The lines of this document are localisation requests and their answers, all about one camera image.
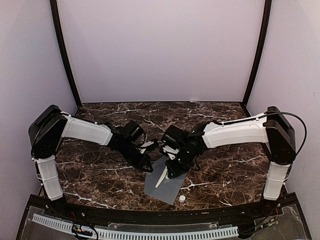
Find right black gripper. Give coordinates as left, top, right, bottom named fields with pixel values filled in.
left=165, top=145, right=198, bottom=178

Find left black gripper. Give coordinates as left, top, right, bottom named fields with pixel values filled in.
left=118, top=140, right=153, bottom=173

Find beige letter paper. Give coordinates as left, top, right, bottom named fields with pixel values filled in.
left=155, top=167, right=168, bottom=188

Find grey envelope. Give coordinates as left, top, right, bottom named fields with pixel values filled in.
left=143, top=156, right=187, bottom=205

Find white glue stick cap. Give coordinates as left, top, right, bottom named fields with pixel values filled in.
left=179, top=195, right=187, bottom=203

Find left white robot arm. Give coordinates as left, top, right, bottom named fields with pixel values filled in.
left=27, top=105, right=159, bottom=218

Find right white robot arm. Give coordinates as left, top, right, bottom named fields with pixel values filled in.
left=158, top=106, right=304, bottom=217

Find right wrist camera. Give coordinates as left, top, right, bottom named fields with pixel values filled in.
left=159, top=144, right=179, bottom=160

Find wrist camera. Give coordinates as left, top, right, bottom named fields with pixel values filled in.
left=138, top=139, right=159, bottom=154
left=159, top=144, right=179, bottom=160

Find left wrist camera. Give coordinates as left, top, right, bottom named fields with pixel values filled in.
left=138, top=139, right=159, bottom=154

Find black front rail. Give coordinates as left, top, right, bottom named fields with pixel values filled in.
left=37, top=197, right=283, bottom=226

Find white slotted cable duct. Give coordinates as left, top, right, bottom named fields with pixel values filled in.
left=32, top=213, right=239, bottom=240

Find right black frame post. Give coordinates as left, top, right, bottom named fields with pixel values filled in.
left=241, top=0, right=272, bottom=109

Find black frame post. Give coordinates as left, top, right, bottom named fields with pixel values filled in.
left=241, top=0, right=272, bottom=109
left=49, top=0, right=82, bottom=109

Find left black frame post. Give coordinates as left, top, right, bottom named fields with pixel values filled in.
left=49, top=0, right=82, bottom=109

